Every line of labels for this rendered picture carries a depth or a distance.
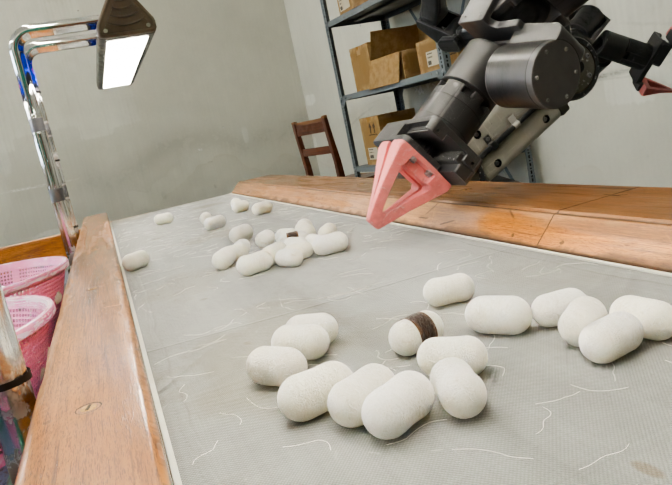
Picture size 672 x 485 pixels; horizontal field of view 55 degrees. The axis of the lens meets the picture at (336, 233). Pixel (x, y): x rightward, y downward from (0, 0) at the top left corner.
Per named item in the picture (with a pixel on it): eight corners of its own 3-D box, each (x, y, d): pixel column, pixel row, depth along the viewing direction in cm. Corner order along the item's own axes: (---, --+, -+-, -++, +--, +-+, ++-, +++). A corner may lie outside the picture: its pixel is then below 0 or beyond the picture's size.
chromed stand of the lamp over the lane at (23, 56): (171, 249, 134) (116, 32, 127) (183, 262, 116) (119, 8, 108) (76, 273, 128) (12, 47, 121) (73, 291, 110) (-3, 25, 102)
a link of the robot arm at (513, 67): (536, 25, 67) (483, -27, 62) (632, 13, 57) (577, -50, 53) (485, 126, 66) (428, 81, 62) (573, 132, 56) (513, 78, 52)
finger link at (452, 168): (366, 204, 54) (429, 119, 55) (336, 201, 61) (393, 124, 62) (421, 252, 56) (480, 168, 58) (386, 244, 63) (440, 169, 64)
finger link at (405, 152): (355, 203, 56) (416, 121, 58) (327, 200, 63) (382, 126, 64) (409, 249, 59) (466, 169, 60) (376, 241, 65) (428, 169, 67)
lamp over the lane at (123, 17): (133, 84, 148) (125, 52, 147) (158, 30, 90) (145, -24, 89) (98, 90, 146) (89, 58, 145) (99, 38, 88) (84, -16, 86)
